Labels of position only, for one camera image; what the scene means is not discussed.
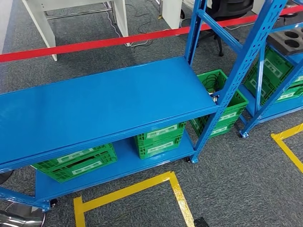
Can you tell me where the blue metal shelf rack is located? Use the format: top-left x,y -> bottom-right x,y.
238,18 -> 303,139
0,0 -> 289,213

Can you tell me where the green plastic crate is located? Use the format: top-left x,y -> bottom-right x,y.
290,73 -> 303,88
190,108 -> 246,139
274,84 -> 303,103
257,47 -> 295,83
196,69 -> 249,115
244,67 -> 273,105
32,143 -> 116,171
137,135 -> 184,160
134,122 -> 187,147
46,149 -> 119,183

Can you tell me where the yellow floor tape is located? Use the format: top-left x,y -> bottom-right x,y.
271,123 -> 303,174
73,170 -> 196,227

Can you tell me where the red barrier belt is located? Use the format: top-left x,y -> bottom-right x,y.
0,4 -> 303,63

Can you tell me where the white desk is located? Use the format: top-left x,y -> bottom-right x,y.
21,0 -> 129,61
162,0 -> 183,29

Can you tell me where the black office chair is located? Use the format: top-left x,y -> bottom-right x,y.
196,0 -> 255,58

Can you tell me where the black foam tray with holes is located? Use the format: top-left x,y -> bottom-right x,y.
267,27 -> 303,56

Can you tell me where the white floor cable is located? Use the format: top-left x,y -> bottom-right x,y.
125,39 -> 154,48
103,1 -> 129,46

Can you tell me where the black coiled cable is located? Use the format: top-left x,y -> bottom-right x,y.
203,73 -> 222,95

